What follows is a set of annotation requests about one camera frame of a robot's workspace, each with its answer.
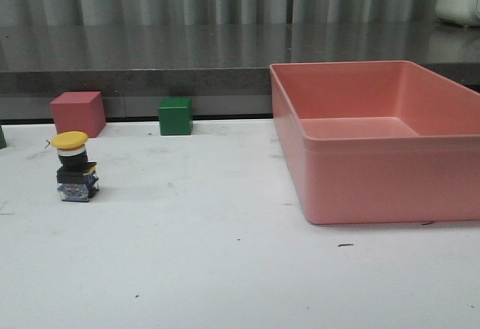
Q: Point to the yellow push button switch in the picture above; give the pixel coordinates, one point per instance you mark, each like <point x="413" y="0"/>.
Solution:
<point x="77" y="180"/>

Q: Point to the green cube near bin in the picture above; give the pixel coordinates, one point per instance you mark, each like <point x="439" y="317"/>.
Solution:
<point x="175" y="116"/>

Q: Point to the dark grey stone counter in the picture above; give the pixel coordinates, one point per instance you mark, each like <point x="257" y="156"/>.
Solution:
<point x="223" y="69"/>

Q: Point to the pink plastic bin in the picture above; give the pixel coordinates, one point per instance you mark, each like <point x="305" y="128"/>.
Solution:
<point x="377" y="141"/>

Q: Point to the pink cube by counter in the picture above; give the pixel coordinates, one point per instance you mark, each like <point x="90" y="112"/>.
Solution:
<point x="79" y="111"/>

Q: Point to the green cube on left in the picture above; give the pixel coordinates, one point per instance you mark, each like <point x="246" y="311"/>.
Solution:
<point x="3" y="143"/>

